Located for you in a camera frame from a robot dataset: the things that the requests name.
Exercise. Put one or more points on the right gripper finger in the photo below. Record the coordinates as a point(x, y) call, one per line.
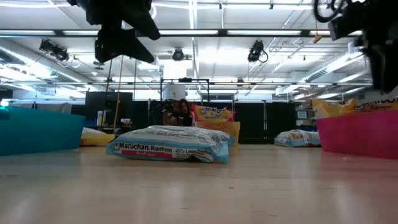
point(385, 68)

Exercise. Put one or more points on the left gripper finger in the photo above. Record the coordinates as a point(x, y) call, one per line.
point(144, 18)
point(121, 46)

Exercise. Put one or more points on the red plastic bin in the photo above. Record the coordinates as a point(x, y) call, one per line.
point(357, 137)

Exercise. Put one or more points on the blue Maruchan noodle pack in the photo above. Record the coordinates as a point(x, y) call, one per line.
point(171, 143)
point(297, 138)

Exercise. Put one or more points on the blue plastic bin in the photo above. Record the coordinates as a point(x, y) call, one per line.
point(37, 130)

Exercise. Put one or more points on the round black ceiling device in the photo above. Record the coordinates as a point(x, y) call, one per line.
point(178, 54)

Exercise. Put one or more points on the black monitor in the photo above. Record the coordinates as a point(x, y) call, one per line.
point(109, 105)

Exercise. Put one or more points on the white cylinder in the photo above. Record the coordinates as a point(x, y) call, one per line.
point(174, 91)

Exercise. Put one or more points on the dark background equipment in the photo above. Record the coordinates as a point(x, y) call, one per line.
point(164, 112)

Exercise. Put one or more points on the person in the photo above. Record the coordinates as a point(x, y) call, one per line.
point(185, 112)

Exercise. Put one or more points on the cluttered background shelf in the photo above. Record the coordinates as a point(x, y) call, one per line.
point(306, 119)

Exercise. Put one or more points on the black curtain partition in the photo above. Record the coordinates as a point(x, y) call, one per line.
point(264, 121)

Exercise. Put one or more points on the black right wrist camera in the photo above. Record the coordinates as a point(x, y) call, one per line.
point(343, 26)

